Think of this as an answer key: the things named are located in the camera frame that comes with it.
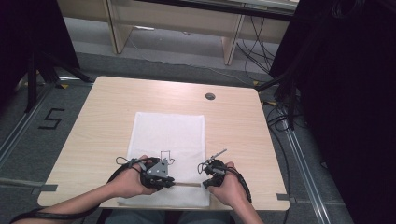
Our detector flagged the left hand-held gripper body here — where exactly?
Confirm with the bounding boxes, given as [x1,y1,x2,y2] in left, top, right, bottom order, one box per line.
[139,157,169,189]

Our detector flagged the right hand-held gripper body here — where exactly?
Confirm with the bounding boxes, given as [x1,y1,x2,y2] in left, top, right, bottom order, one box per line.
[203,148,229,185]

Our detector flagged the white cloth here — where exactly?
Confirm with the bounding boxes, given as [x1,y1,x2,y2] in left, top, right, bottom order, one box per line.
[117,111,212,208]

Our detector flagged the person's right hand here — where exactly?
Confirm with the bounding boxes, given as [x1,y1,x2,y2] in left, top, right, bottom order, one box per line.
[207,161,248,208]

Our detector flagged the person's left hand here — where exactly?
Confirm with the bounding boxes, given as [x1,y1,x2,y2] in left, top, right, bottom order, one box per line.
[106,154,157,200]

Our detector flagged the person's legs in jeans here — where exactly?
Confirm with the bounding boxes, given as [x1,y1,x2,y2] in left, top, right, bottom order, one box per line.
[104,209,232,224]

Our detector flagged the black metal stand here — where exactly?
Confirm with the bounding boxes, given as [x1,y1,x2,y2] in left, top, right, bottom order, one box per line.
[255,62,301,132]
[24,50,94,114]

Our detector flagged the black curtain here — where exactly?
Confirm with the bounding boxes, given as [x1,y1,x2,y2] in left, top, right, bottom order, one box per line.
[0,0,80,108]
[269,0,396,224]

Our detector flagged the light wooden desk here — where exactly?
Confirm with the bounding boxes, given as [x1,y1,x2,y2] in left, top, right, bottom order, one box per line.
[55,0,301,66]

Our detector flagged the right hand-held gripper cable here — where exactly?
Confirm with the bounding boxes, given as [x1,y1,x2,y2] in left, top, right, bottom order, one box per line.
[197,160,253,204]

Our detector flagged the hand-held gripper cable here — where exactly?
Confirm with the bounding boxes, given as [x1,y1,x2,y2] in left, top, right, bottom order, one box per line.
[8,156,160,224]
[197,160,253,204]

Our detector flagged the black floor cables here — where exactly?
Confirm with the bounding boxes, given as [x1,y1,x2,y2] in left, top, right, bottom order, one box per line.
[261,98,293,224]

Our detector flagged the metal floor rail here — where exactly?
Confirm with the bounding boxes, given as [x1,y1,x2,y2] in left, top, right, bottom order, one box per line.
[281,120,332,224]
[0,83,53,170]

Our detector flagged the left hand-held gripper cable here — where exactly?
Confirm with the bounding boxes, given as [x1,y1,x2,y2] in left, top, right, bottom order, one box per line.
[8,156,160,224]

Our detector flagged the black cables under desk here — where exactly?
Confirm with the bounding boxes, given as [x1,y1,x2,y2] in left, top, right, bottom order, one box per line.
[235,15,277,82]

